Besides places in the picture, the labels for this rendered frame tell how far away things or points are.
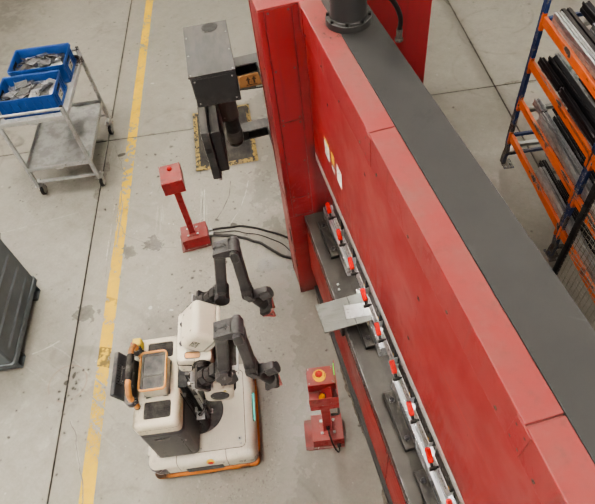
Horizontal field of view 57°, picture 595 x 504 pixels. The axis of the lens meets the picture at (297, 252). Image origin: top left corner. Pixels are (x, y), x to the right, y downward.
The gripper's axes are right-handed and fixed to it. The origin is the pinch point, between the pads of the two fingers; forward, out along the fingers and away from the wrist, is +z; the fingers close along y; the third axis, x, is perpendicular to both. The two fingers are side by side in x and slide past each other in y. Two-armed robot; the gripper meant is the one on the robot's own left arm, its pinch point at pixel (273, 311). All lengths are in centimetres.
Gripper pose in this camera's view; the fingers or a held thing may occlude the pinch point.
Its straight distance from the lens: 301.4
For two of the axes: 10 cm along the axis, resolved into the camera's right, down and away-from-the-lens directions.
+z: 5.3, 4.8, 7.0
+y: -1.0, -7.8, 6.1
